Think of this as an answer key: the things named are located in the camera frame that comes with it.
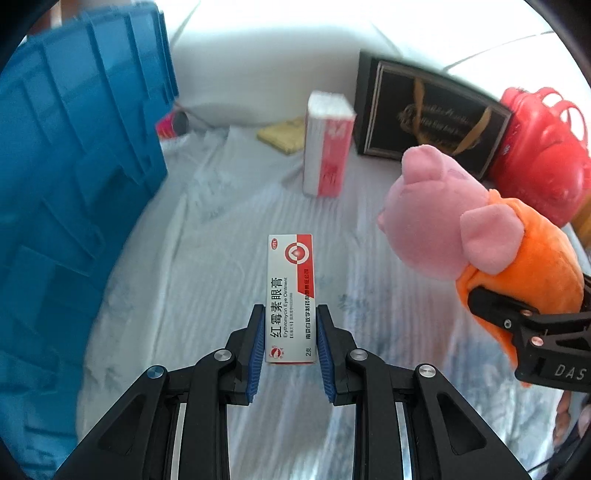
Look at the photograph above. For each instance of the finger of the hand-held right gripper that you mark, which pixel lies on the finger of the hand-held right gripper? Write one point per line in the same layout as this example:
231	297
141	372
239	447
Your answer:
587	290
503	314

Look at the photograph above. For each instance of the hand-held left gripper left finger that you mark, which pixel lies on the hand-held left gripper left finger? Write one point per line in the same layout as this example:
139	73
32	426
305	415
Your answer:
256	360

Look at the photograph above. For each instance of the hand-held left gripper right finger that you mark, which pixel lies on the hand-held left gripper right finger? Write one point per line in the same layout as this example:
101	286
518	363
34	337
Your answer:
325	360

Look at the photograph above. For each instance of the white red ointment box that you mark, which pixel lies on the white red ointment box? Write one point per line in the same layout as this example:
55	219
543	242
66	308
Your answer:
291	295

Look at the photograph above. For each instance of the pink pig plush orange dress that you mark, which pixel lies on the pink pig plush orange dress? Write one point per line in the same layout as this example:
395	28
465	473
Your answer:
429	221

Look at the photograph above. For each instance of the blue plastic crate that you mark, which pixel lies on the blue plastic crate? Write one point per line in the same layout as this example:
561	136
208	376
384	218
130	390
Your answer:
69	184

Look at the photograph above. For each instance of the person's right hand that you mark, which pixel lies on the person's right hand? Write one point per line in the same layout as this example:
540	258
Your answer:
564	420

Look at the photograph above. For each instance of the red toy suitcase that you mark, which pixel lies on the red toy suitcase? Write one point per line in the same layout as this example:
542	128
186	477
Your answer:
545	152

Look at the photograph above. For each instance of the black gift box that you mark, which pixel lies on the black gift box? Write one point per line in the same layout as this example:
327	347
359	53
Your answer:
429	115

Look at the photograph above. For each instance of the tall pink white box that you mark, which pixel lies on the tall pink white box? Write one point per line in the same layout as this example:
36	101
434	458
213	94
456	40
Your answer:
328	147

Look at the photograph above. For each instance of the yellow sticky note pad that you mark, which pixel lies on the yellow sticky note pad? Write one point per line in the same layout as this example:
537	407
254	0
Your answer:
284	134

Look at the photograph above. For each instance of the pink round tube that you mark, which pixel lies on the pink round tube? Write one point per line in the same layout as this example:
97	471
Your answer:
171	124

